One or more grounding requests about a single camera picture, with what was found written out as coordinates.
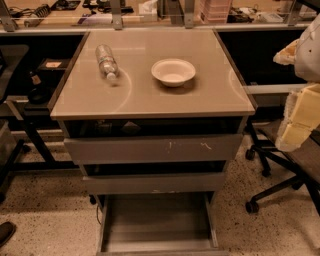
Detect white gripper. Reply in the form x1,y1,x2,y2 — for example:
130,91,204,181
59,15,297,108
273,20,320,152

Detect clear plastic water bottle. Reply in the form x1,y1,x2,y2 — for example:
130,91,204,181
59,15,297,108
95,44,119,80

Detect grey top drawer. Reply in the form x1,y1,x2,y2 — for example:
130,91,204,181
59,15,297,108
64,134,243,165

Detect grey middle drawer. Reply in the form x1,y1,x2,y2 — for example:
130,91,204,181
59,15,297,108
83,172,226,195

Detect grey drawer cabinet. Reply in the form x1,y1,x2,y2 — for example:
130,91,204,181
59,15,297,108
47,28,258,256

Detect open grey bottom drawer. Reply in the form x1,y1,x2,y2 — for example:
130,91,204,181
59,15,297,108
96,193,229,256

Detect dark bottle under desk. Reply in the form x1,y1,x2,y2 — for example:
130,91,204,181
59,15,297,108
28,71,50,104

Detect black office chair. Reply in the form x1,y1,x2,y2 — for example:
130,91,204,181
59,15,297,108
245,106,320,214

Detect pink stacked trays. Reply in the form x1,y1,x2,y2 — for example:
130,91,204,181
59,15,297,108
199,0,232,24

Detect white paper bowl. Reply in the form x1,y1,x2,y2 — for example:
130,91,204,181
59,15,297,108
151,59,196,87

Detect white tissue box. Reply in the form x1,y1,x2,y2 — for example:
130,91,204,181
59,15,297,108
138,0,158,22

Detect black box with label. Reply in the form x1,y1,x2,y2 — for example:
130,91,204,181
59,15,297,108
38,58,69,71

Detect dark shoe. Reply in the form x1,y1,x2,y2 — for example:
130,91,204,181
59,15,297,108
0,221,16,247

